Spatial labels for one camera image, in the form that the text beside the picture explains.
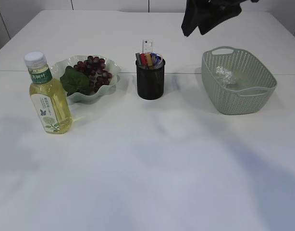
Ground green wavy glass plate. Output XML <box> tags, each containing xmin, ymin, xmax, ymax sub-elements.
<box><xmin>50</xmin><ymin>55</ymin><xmax>121</xmax><ymax>102</ymax></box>

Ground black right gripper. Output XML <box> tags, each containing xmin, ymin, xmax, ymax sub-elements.
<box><xmin>181</xmin><ymin>0</ymin><xmax>245</xmax><ymax>37</ymax></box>

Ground silver glitter pen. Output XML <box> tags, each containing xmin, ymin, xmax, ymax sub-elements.
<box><xmin>135</xmin><ymin>53</ymin><xmax>144</xmax><ymax>66</ymax></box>

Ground yellow tea bottle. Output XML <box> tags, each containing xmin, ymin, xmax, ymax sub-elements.
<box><xmin>24</xmin><ymin>51</ymin><xmax>73</xmax><ymax>134</ymax></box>

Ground green woven plastic basket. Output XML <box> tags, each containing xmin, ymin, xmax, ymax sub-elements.
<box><xmin>201</xmin><ymin>47</ymin><xmax>277</xmax><ymax>115</ymax></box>

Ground purple grape bunch with leaves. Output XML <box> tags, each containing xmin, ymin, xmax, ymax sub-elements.
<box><xmin>60</xmin><ymin>55</ymin><xmax>113</xmax><ymax>96</ymax></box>

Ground blue capped scissors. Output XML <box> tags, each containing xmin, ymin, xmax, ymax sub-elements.
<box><xmin>150</xmin><ymin>53</ymin><xmax>163</xmax><ymax>69</ymax></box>

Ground clear plastic sheet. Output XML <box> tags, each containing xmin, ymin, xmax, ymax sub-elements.
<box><xmin>216</xmin><ymin>66</ymin><xmax>236</xmax><ymax>87</ymax></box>

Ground gold glitter pen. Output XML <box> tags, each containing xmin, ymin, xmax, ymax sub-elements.
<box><xmin>145</xmin><ymin>53</ymin><xmax>153</xmax><ymax>69</ymax></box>

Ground red glitter pen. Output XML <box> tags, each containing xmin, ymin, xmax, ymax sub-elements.
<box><xmin>140</xmin><ymin>53</ymin><xmax>148</xmax><ymax>68</ymax></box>

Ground clear plastic ruler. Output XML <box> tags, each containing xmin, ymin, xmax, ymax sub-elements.
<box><xmin>142</xmin><ymin>39</ymin><xmax>153</xmax><ymax>53</ymax></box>

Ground black mesh pen holder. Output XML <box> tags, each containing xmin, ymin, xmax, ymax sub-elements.
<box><xmin>135</xmin><ymin>59</ymin><xmax>166</xmax><ymax>100</ymax></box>

